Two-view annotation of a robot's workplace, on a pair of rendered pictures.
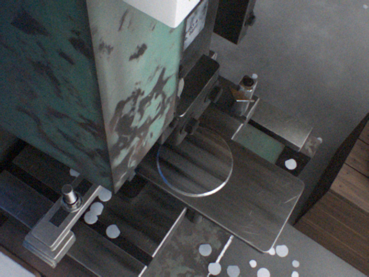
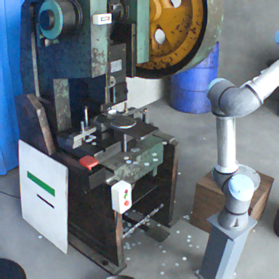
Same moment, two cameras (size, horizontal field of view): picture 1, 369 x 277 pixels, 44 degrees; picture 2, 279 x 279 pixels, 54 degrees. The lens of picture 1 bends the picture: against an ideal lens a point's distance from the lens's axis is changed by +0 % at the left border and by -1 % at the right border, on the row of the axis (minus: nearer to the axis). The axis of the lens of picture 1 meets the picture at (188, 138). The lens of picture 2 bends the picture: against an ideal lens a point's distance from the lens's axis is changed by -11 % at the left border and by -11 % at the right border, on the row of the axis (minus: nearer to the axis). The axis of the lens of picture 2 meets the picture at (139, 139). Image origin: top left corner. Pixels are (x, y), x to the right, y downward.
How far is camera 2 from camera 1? 109 cm
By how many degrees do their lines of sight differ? 36
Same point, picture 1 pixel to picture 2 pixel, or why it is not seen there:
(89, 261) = (84, 148)
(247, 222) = (136, 132)
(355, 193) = (207, 184)
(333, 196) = (198, 187)
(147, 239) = (104, 145)
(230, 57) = not seen: hidden behind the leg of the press
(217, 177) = (129, 124)
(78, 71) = (88, 38)
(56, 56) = (86, 37)
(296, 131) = (168, 137)
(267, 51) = (187, 166)
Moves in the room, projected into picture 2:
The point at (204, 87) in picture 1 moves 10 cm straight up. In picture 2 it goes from (121, 84) to (121, 65)
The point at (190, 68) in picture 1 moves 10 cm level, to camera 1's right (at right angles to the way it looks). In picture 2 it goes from (118, 82) to (139, 84)
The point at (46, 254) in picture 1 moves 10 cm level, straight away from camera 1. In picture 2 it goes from (72, 142) to (64, 134)
